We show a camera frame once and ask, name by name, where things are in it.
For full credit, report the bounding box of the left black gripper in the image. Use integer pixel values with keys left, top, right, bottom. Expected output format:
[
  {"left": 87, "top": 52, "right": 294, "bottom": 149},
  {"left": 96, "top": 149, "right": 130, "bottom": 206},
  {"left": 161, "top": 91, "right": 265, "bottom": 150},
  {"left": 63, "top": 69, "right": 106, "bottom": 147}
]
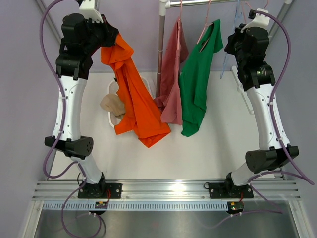
[{"left": 82, "top": 14, "right": 118, "bottom": 55}]

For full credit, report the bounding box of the light blue hanger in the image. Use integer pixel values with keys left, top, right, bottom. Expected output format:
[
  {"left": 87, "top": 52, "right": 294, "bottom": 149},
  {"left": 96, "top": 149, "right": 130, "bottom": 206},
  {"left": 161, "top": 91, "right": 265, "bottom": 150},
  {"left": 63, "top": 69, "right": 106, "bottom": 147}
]
[{"left": 220, "top": 0, "right": 241, "bottom": 79}]

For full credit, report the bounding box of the pink hanger of beige shirt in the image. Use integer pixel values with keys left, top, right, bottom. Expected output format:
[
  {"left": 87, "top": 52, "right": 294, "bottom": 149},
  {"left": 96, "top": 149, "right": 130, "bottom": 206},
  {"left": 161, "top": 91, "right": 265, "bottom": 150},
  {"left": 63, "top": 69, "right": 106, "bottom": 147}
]
[{"left": 240, "top": 0, "right": 270, "bottom": 24}]

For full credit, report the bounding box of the beige t shirt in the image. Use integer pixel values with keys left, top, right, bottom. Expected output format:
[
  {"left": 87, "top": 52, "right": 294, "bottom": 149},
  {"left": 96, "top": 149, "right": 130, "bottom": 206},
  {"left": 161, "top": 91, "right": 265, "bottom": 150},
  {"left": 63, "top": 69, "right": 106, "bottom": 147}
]
[{"left": 100, "top": 94, "right": 126, "bottom": 119}]

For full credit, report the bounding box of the orange t shirt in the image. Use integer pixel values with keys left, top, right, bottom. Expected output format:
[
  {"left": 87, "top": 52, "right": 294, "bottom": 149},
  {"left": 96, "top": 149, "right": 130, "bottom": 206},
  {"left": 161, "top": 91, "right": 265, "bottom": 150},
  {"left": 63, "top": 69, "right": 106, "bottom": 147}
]
[{"left": 101, "top": 34, "right": 171, "bottom": 148}]

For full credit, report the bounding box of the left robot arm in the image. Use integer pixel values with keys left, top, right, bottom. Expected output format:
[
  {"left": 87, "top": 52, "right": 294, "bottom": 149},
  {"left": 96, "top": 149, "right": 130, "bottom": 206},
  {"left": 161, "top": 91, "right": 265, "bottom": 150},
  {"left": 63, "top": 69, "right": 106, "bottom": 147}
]
[{"left": 45, "top": 13, "right": 118, "bottom": 198}]

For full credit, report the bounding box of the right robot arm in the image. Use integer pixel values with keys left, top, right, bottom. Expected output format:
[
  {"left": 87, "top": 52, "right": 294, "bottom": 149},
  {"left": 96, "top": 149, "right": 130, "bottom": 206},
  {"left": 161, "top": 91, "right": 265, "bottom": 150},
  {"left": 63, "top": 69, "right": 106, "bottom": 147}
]
[{"left": 224, "top": 24, "right": 299, "bottom": 198}]

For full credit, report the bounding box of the pink hanger of green shirt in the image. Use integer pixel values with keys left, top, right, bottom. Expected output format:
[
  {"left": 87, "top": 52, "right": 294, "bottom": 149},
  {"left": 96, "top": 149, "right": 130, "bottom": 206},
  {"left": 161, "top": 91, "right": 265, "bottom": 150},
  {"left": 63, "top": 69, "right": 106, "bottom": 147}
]
[{"left": 196, "top": 0, "right": 212, "bottom": 45}]

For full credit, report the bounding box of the green t shirt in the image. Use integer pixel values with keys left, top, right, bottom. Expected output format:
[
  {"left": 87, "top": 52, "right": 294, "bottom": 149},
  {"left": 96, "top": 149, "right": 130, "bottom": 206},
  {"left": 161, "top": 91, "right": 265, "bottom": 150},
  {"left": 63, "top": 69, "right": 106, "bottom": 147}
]
[{"left": 179, "top": 19, "right": 223, "bottom": 137}]

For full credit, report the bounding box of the pink t shirt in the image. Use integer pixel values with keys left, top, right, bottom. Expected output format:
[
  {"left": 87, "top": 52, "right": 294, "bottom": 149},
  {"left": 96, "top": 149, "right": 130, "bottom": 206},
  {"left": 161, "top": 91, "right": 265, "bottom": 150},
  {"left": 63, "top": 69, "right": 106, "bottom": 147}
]
[{"left": 155, "top": 19, "right": 189, "bottom": 125}]

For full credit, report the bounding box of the white perforated plastic basket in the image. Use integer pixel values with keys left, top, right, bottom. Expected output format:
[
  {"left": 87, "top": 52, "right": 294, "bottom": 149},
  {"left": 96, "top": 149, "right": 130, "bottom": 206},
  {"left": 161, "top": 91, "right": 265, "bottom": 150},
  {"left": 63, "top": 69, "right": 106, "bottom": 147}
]
[{"left": 108, "top": 77, "right": 156, "bottom": 128}]

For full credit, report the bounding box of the metal clothes rack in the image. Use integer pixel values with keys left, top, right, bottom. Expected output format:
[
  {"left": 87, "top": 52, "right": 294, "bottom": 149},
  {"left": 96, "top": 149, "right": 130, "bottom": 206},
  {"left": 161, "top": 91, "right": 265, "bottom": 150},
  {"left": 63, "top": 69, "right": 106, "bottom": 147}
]
[{"left": 155, "top": 0, "right": 298, "bottom": 115}]

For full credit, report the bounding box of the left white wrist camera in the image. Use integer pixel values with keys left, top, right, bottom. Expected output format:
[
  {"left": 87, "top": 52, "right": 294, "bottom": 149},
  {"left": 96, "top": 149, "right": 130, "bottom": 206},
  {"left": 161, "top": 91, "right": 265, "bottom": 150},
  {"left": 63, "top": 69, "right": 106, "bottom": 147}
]
[{"left": 77, "top": 0, "right": 104, "bottom": 23}]

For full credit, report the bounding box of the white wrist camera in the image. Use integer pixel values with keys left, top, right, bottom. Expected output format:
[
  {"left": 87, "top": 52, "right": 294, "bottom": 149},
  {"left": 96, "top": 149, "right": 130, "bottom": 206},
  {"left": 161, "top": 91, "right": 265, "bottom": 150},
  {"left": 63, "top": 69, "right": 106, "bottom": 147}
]
[
  {"left": 240, "top": 8, "right": 270, "bottom": 33},
  {"left": 77, "top": 0, "right": 104, "bottom": 23}
]

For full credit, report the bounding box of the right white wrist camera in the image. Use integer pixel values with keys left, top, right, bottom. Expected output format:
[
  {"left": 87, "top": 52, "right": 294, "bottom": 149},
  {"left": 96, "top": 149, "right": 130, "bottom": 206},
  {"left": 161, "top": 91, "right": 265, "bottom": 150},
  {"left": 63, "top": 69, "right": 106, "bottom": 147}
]
[{"left": 240, "top": 8, "right": 270, "bottom": 33}]

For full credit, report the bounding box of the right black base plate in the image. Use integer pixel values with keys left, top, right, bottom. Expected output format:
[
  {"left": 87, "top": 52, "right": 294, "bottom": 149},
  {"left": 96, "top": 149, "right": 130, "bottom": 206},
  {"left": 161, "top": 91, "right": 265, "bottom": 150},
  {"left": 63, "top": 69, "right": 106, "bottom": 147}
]
[{"left": 208, "top": 182, "right": 254, "bottom": 199}]

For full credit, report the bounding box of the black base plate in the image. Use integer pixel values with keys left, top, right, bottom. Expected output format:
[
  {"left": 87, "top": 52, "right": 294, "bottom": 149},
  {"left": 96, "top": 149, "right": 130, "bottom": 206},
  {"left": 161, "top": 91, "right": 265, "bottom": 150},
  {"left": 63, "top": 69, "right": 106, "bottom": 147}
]
[
  {"left": 208, "top": 182, "right": 254, "bottom": 199},
  {"left": 78, "top": 182, "right": 122, "bottom": 199}
]

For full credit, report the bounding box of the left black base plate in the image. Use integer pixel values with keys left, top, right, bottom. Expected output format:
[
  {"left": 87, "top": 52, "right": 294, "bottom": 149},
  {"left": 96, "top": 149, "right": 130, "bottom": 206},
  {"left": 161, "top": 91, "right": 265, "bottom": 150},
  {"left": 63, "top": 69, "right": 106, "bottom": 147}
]
[{"left": 78, "top": 182, "right": 122, "bottom": 199}]

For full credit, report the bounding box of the aluminium mounting rail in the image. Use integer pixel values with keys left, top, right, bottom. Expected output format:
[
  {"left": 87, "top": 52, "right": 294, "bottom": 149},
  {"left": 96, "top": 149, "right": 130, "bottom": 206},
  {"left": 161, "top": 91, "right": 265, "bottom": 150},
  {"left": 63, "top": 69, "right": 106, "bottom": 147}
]
[{"left": 32, "top": 179, "right": 301, "bottom": 201}]

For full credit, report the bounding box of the white slotted cable duct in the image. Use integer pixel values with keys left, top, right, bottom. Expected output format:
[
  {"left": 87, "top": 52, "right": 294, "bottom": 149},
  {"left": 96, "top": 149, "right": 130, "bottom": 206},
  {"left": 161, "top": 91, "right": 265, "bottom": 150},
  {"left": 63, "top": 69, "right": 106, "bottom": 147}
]
[{"left": 42, "top": 201, "right": 228, "bottom": 211}]

